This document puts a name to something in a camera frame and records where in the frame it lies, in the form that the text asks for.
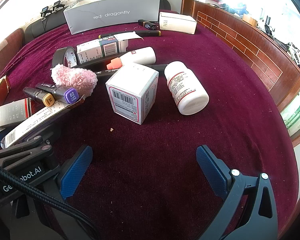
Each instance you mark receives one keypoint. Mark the long white ointment box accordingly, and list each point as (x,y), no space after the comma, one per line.
(40,116)

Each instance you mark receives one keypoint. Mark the large white pill bottle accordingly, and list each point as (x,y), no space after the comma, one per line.
(187,87)

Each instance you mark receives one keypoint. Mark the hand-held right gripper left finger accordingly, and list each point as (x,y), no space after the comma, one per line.
(76,172)

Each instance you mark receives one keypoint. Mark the white and teal carton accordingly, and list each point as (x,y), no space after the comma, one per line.
(95,50)

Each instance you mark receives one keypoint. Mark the black marker orange ends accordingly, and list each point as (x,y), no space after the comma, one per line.
(46,99)

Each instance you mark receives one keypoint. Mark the large grey shoe box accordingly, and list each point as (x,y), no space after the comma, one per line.
(110,10)

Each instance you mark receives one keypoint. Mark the red and white carton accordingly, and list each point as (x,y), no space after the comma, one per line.
(10,112)

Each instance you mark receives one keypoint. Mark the white cube barcode box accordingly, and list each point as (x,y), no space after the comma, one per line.
(130,92)

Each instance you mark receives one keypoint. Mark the wooden cabinet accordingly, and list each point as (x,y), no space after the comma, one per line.
(240,42)

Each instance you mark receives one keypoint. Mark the black device on clamp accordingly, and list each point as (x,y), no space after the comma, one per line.
(45,11)
(57,6)

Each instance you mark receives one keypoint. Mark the short black marker yellow band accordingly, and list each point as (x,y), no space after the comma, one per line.
(147,25)

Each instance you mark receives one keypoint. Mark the black sofa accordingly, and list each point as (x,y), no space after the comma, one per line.
(35,30)

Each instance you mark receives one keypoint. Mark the black marker purple ends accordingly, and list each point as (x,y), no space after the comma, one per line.
(65,93)

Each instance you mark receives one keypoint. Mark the pink fluffy cloth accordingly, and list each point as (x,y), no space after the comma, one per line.
(75,78)

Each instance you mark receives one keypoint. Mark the black tape roll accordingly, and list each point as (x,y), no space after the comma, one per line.
(57,56)

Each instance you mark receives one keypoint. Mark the small white carton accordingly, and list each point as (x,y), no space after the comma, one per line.
(177,21)

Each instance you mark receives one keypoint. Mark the white bottle orange cap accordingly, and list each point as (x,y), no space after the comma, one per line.
(137,56)

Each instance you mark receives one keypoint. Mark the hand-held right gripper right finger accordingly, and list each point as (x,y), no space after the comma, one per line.
(212,170)

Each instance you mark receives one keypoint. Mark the brown armchair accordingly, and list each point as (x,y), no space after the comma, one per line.
(12,42)

